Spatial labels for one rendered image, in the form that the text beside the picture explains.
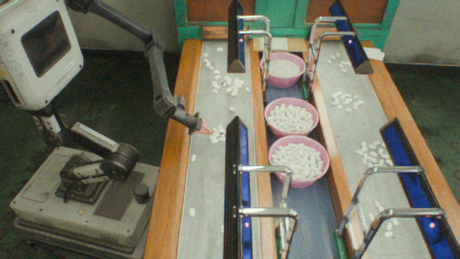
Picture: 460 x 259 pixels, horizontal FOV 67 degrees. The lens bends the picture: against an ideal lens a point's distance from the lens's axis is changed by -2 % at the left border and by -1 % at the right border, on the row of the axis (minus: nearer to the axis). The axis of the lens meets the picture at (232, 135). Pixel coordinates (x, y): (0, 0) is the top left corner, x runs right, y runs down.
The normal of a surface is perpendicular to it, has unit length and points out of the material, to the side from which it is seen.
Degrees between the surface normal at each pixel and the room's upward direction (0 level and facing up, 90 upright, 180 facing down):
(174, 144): 0
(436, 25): 90
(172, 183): 0
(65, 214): 0
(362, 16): 90
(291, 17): 90
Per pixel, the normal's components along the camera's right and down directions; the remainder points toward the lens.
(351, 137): 0.01, -0.70
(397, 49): -0.07, 0.71
